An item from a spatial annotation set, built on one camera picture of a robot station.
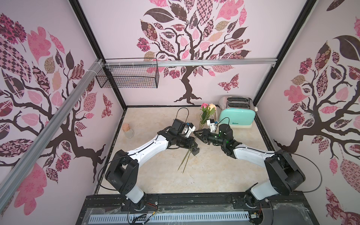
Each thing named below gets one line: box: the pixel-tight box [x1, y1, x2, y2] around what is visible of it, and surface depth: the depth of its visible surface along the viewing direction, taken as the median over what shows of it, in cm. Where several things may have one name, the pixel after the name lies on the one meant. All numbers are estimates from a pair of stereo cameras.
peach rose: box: [201, 103, 217, 128], surface depth 89 cm
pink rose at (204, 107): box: [198, 102, 209, 131], surface depth 90 cm
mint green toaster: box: [218, 95, 258, 129], surface depth 100 cm
